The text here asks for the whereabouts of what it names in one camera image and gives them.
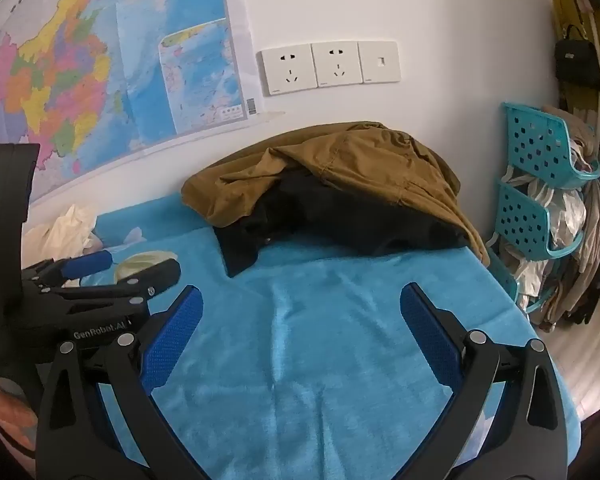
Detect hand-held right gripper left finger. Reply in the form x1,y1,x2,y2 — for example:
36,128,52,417
35,285,204,480

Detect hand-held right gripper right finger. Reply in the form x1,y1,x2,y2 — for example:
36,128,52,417
399,282,568,480

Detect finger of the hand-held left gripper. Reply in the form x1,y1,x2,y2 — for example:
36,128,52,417
70,258,182,311
25,251,113,288

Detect brown jacket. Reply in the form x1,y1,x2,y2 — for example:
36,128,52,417
181,121,491,266

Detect beige hanging clothes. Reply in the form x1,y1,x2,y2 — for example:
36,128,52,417
537,105,600,332

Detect person's left hand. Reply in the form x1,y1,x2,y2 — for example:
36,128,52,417
0,377,43,441

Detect cream garment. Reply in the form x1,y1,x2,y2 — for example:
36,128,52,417
24,204,102,267

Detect turquoise plastic basket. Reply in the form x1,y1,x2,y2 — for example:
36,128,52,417
495,182,586,261
484,246,537,313
502,102,600,189

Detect blue plush blanket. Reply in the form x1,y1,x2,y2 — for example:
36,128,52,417
95,195,582,480

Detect black garment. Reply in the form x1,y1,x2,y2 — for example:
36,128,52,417
212,167,471,277

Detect white plastic bags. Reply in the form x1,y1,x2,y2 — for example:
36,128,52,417
500,140,598,301

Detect black handbag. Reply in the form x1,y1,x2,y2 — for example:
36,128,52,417
554,25,600,92

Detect colourful wall map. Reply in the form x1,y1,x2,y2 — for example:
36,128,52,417
0,0,264,203

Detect white wall socket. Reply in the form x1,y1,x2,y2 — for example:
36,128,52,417
257,44,317,97
311,41,364,88

